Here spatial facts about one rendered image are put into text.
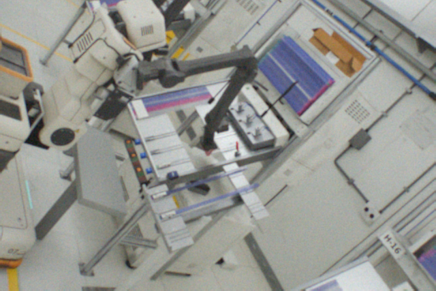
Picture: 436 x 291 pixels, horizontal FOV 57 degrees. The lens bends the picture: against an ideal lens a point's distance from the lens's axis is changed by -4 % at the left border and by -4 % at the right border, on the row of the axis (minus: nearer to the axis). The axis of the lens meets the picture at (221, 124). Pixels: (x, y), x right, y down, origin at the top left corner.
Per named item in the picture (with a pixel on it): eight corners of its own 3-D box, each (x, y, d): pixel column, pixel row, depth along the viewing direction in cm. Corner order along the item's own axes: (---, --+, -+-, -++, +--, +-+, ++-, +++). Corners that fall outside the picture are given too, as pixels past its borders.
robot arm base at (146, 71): (130, 54, 156) (139, 72, 149) (150, 52, 160) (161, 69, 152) (129, 73, 162) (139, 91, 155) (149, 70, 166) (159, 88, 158)
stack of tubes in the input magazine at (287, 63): (298, 114, 223) (333, 78, 216) (255, 64, 257) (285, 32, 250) (308, 123, 232) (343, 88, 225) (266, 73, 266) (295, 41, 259)
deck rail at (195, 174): (159, 189, 210) (159, 181, 206) (158, 186, 212) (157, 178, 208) (281, 155, 235) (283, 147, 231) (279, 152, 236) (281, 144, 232)
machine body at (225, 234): (124, 271, 247) (189, 207, 231) (99, 188, 294) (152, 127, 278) (195, 280, 293) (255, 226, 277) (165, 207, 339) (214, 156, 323)
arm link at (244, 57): (254, 39, 176) (264, 55, 171) (247, 61, 187) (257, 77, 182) (152, 58, 161) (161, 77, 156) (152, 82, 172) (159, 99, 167)
